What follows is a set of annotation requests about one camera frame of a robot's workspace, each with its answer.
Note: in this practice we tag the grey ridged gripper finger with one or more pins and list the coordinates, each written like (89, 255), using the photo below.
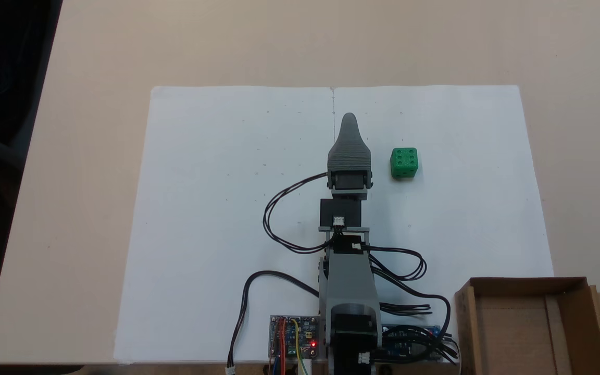
(349, 151)

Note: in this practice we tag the green dice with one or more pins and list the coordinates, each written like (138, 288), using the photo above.
(403, 162)

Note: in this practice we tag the white paper sheet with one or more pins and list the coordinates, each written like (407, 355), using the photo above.
(201, 234)
(477, 208)

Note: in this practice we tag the blue circuit board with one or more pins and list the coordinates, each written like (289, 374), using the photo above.
(399, 346)

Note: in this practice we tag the brown cardboard box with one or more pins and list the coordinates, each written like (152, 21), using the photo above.
(519, 328)

